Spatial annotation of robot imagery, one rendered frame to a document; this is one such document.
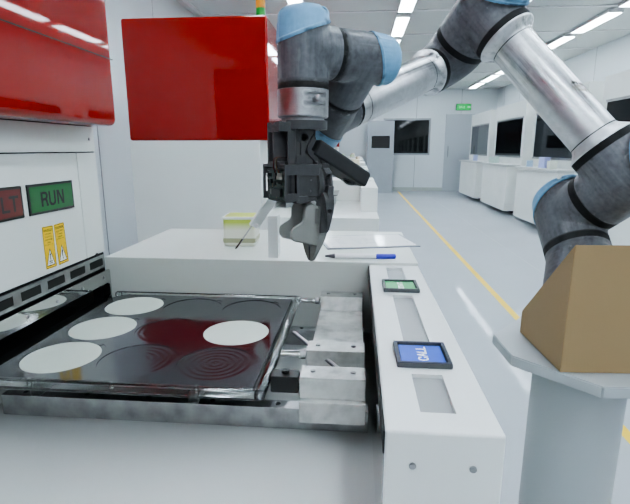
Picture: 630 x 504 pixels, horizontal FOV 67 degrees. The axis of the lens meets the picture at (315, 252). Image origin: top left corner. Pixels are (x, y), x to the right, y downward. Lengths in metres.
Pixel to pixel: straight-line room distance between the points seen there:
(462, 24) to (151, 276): 0.79
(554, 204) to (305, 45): 0.58
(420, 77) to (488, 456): 0.76
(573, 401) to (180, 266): 0.77
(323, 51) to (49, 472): 0.62
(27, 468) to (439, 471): 0.47
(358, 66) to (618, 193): 0.50
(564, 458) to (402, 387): 0.61
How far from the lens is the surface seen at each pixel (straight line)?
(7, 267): 0.82
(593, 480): 1.07
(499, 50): 1.04
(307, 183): 0.69
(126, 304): 0.94
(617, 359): 0.93
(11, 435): 0.76
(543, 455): 1.06
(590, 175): 0.97
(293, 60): 0.70
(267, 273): 0.94
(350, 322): 0.84
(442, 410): 0.45
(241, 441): 0.64
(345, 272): 0.92
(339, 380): 0.59
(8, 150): 0.83
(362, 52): 0.74
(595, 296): 0.87
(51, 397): 0.76
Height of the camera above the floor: 1.18
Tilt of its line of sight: 12 degrees down
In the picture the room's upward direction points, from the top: straight up
